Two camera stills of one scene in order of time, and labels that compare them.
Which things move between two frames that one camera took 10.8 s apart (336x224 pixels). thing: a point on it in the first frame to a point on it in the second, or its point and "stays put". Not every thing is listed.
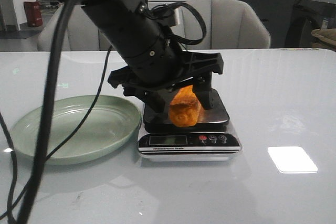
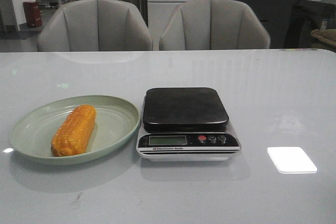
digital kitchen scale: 212,139 stays put
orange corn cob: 185,108 to 72,136
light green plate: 115,123 stays put
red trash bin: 33,15 stays put
